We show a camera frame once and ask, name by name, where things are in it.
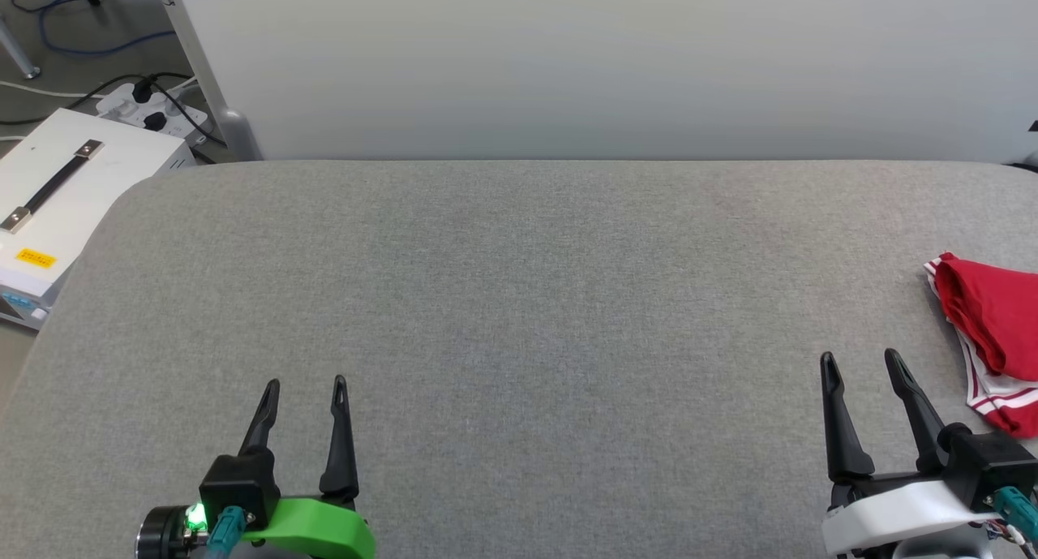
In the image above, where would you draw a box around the white power strip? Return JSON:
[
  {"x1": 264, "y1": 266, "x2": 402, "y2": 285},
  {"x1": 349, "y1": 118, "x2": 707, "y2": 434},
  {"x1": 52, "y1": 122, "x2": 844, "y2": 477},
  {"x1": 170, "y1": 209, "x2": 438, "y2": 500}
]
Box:
[{"x1": 96, "y1": 83, "x2": 211, "y2": 148}]

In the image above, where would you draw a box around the metal stand leg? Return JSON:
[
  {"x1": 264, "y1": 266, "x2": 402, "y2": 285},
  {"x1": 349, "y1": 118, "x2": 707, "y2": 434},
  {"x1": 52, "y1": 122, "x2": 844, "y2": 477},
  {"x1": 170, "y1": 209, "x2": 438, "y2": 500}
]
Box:
[{"x1": 0, "y1": 15, "x2": 42, "y2": 80}]

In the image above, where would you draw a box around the white equipment box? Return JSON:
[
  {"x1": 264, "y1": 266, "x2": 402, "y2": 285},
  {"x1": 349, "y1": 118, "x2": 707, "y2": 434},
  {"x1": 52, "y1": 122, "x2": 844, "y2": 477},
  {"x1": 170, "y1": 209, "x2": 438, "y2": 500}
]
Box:
[{"x1": 0, "y1": 109, "x2": 196, "y2": 331}]

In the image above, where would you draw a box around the red garment with white trim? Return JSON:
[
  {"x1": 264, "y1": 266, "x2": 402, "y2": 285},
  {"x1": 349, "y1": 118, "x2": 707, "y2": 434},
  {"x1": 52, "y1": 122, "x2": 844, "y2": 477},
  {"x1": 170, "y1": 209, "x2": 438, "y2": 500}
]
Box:
[{"x1": 924, "y1": 252, "x2": 1038, "y2": 440}]

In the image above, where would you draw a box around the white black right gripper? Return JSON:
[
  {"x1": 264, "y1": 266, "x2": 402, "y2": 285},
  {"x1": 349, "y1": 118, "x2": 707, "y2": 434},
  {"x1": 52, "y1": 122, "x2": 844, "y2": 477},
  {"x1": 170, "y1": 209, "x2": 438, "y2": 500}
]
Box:
[{"x1": 819, "y1": 348, "x2": 999, "y2": 557}]

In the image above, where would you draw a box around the grey partition post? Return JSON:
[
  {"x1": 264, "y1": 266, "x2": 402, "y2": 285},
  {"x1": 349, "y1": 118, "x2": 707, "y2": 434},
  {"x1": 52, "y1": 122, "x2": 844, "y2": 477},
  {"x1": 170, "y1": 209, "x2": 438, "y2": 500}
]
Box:
[{"x1": 154, "y1": 0, "x2": 263, "y2": 163}]

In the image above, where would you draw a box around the grey fabric padded surface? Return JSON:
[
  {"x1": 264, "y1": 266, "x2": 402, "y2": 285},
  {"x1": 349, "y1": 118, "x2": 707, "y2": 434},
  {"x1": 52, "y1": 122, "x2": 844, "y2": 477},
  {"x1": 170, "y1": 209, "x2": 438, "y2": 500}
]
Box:
[{"x1": 0, "y1": 160, "x2": 1038, "y2": 559}]

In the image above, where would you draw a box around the black power cable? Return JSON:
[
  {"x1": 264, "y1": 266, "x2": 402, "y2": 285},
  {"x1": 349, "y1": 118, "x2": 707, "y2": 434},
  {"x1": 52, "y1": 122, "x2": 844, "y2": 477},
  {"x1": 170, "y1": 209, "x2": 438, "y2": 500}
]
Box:
[{"x1": 0, "y1": 72, "x2": 229, "y2": 148}]

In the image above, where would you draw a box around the teal camera cable plug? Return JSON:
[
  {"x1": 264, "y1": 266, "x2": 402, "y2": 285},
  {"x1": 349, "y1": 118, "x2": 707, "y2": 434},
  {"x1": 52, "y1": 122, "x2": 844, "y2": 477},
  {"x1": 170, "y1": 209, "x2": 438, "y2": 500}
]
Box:
[
  {"x1": 993, "y1": 486, "x2": 1038, "y2": 545},
  {"x1": 207, "y1": 506, "x2": 247, "y2": 559}
]

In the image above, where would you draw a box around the blue floor cable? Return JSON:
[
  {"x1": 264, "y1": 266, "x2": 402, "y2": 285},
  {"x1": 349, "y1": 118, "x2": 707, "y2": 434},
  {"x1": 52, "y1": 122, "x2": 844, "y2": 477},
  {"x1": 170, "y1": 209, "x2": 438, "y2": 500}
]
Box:
[{"x1": 36, "y1": 0, "x2": 176, "y2": 58}]

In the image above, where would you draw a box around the black strap handle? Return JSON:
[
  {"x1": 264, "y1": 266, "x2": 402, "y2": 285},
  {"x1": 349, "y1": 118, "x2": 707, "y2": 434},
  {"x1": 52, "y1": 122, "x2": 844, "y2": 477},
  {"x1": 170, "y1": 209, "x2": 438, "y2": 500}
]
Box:
[{"x1": 0, "y1": 140, "x2": 105, "y2": 234}]

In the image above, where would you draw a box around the white floor cable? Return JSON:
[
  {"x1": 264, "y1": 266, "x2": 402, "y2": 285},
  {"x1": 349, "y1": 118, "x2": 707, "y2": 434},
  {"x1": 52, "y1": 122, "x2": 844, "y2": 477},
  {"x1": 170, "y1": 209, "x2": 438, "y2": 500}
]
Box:
[{"x1": 0, "y1": 79, "x2": 103, "y2": 102}]

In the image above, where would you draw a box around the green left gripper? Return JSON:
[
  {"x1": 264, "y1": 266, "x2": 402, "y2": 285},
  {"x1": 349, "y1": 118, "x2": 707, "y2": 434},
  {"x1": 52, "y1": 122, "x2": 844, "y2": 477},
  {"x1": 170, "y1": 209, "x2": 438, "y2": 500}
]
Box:
[{"x1": 238, "y1": 374, "x2": 379, "y2": 559}]

